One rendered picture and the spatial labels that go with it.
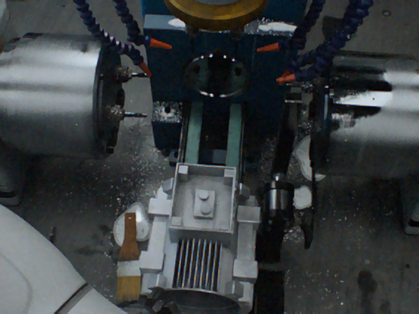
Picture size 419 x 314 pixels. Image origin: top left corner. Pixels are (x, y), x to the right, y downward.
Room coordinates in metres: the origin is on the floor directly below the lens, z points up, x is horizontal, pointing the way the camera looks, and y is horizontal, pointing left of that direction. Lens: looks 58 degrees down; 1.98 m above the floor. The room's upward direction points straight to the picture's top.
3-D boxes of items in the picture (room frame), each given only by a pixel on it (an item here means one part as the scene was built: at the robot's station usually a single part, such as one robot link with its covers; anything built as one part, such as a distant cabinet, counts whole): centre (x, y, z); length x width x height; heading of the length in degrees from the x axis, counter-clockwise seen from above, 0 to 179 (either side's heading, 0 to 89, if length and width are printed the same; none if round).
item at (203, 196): (0.44, 0.01, 1.11); 0.12 x 0.11 x 0.07; 175
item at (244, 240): (0.40, 0.02, 1.01); 0.20 x 0.19 x 0.19; 175
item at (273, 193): (0.66, -0.18, 0.92); 0.45 x 0.13 x 0.24; 175
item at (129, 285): (0.47, 0.17, 0.80); 0.21 x 0.05 x 0.01; 3
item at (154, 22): (0.85, -0.02, 0.97); 0.30 x 0.11 x 0.34; 85
